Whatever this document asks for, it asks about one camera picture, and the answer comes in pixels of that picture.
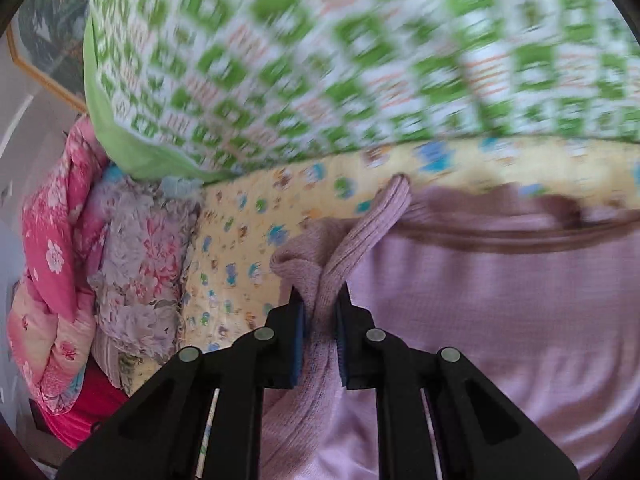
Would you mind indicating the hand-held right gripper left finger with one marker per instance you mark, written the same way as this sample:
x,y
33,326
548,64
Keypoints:
x,y
296,340

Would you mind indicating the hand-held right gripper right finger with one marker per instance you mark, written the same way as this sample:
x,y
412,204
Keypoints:
x,y
344,340

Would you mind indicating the purple knit sweater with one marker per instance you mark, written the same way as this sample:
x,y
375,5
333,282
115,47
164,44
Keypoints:
x,y
480,320

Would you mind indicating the yellow cartoon print bedsheet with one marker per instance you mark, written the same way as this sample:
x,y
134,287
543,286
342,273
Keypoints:
x,y
250,230

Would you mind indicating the pale floral blanket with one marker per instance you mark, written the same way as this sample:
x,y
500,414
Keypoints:
x,y
140,270

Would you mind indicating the pink floral quilt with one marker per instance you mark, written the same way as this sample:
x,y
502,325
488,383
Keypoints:
x,y
55,280

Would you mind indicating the green checkered quilt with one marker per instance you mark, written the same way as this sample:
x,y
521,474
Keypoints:
x,y
350,60

